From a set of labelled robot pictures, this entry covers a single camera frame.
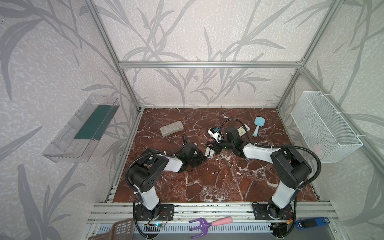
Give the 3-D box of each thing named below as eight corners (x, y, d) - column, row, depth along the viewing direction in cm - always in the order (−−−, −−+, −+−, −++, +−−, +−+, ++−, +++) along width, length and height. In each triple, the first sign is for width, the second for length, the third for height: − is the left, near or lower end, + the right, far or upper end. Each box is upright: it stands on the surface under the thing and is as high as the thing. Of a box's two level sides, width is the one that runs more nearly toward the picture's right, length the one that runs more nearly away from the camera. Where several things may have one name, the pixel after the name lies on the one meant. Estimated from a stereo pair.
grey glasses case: (162, 137, 105) (161, 134, 102) (160, 130, 109) (159, 127, 106) (184, 129, 110) (183, 126, 107) (181, 123, 114) (180, 119, 111)
